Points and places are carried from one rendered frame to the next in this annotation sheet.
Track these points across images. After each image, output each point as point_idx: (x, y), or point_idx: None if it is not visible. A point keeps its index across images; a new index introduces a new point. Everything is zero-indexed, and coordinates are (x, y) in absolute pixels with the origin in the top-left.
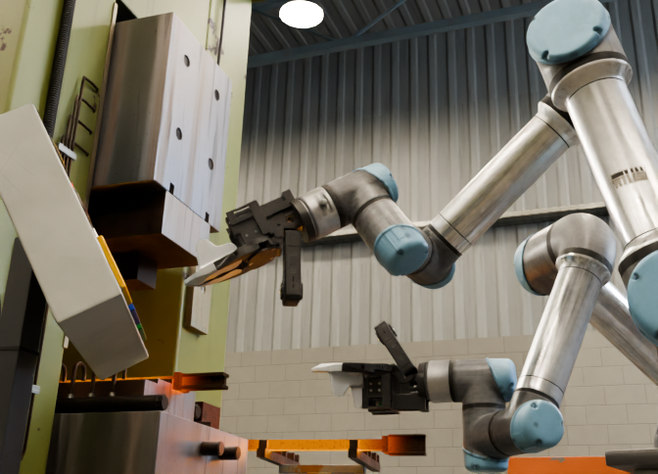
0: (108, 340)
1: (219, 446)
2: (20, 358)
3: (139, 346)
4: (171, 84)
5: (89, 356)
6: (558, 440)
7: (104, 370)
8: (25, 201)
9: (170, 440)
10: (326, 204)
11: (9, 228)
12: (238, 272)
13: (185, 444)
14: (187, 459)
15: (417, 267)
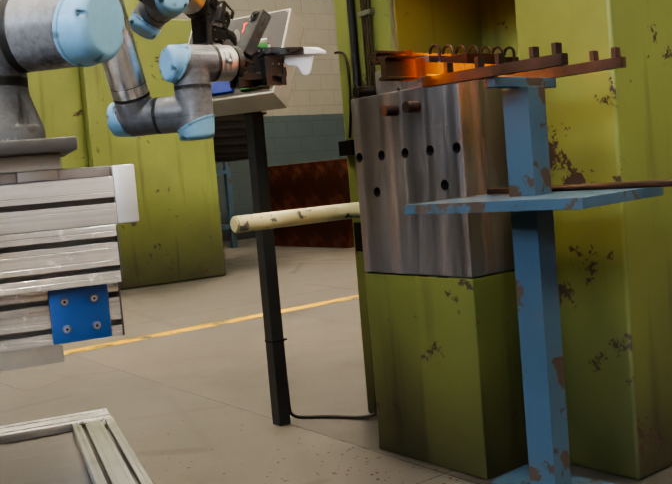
0: (222, 108)
1: (380, 109)
2: (245, 119)
3: (246, 97)
4: None
5: (239, 112)
6: (110, 130)
7: (269, 107)
8: None
9: (362, 115)
10: None
11: (345, 10)
12: (229, 41)
13: (376, 113)
14: (381, 123)
15: (143, 30)
